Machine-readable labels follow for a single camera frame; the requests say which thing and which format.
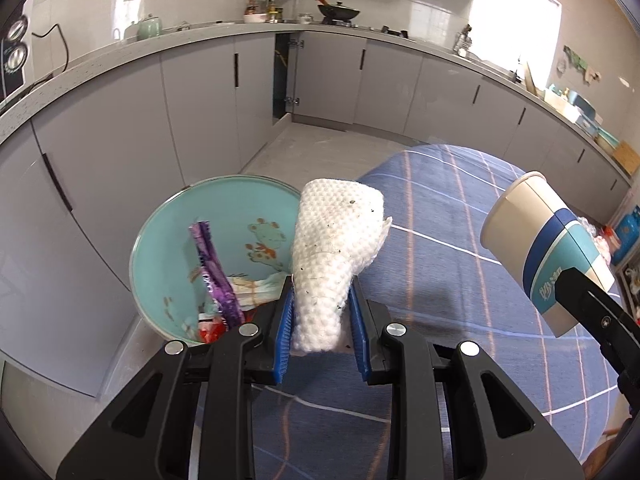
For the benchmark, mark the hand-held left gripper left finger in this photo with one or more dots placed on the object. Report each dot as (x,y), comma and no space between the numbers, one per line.
(282,340)

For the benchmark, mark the cardboard box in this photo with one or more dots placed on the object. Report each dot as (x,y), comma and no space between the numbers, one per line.
(627,157)

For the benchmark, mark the grey kitchen cabinets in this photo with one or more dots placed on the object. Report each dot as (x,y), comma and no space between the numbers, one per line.
(125,135)

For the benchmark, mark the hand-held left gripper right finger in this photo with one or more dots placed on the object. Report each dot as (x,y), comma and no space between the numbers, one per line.
(359,335)

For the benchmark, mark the pale green teapot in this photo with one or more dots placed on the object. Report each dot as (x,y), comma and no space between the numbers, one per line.
(150,27)

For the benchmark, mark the wooden cutting board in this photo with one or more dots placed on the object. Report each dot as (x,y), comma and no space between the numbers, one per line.
(530,77)

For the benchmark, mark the teal plastic containers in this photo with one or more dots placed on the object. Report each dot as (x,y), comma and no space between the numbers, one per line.
(607,140)

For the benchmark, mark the blue basin on white box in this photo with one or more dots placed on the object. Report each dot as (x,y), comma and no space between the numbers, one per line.
(575,105)

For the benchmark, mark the red snack wrapper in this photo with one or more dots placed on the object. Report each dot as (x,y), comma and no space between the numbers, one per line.
(210,331)

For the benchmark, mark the wall decoration stickers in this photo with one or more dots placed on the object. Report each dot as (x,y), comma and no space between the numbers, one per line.
(580,62)

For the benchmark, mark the black appliance with round knobs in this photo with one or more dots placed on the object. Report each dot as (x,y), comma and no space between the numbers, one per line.
(12,60)

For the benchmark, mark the bright window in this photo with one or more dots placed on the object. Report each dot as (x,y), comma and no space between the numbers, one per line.
(515,10)

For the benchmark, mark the white blue paper cup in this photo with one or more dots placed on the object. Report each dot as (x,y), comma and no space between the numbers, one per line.
(530,230)

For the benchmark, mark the white dimpled paper towel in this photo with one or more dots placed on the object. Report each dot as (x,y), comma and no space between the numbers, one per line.
(330,240)

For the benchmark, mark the black wok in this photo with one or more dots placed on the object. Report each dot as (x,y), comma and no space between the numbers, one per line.
(340,10)

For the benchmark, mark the gas stove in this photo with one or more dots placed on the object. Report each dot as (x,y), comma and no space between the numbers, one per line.
(365,27)

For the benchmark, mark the blue gas cylinder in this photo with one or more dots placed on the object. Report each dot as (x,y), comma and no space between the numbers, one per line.
(627,232)

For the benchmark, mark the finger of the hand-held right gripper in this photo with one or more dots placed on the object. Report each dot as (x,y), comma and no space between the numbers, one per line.
(600,317)

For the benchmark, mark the white printed plastic bag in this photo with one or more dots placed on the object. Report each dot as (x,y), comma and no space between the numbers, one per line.
(255,290)

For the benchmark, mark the purple snack wrapper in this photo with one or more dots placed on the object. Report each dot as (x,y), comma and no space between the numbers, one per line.
(212,270)

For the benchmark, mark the white bowl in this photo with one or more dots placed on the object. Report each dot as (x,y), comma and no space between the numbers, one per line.
(255,18)

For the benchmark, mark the teal plastic waste bin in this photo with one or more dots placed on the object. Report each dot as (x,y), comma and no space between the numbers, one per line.
(225,205)

